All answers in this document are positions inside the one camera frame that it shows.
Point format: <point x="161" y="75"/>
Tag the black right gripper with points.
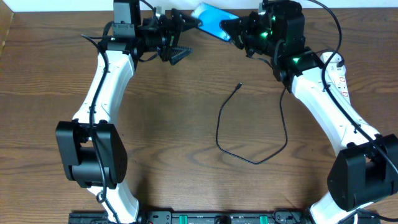
<point x="246" y="34"/>

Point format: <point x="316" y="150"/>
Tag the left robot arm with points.
<point x="91" y="149"/>

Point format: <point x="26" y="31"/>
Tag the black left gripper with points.
<point x="170" y="35"/>

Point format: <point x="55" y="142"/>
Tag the blue-screen Galaxy smartphone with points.
<point x="211" y="18"/>

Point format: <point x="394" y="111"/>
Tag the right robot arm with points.
<point x="365" y="169"/>

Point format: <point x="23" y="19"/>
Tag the white power strip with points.
<point x="340" y="82"/>

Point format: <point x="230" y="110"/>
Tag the white charger plug adapter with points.
<point x="336" y="65"/>

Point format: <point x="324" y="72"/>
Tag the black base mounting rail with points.
<point x="164" y="217"/>

